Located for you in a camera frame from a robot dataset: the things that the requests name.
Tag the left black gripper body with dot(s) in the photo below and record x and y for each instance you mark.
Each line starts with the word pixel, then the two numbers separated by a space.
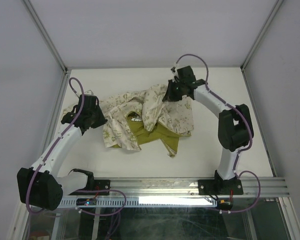
pixel 98 118

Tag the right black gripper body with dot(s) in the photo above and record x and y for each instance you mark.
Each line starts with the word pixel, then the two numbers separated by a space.
pixel 175 90

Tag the cream green-printed hooded jacket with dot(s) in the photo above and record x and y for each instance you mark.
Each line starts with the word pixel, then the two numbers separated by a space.
pixel 140 117

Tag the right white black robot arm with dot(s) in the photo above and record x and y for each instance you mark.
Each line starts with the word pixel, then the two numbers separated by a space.
pixel 235 131

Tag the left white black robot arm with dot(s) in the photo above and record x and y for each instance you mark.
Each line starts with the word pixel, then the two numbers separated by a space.
pixel 40 185

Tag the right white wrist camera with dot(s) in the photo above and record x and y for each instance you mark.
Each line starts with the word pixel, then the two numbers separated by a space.
pixel 174 70

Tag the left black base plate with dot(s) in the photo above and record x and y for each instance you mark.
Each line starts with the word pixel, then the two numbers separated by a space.
pixel 100 187

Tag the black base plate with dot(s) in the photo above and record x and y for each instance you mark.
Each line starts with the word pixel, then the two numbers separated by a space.
pixel 100 187
pixel 218 188

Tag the left aluminium frame post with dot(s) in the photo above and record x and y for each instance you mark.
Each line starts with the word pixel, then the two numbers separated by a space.
pixel 47 39

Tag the aluminium frame post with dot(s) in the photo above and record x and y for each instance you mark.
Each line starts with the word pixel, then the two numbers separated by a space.
pixel 262 33
pixel 47 39

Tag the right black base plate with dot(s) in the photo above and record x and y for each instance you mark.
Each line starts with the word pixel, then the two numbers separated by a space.
pixel 218 188

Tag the white slotted cable duct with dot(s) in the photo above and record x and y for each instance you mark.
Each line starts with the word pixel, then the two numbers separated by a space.
pixel 136 202

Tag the right aluminium frame post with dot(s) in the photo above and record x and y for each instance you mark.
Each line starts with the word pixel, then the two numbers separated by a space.
pixel 262 33

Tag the aluminium mounting rail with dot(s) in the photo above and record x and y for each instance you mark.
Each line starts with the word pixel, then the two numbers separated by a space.
pixel 265 187

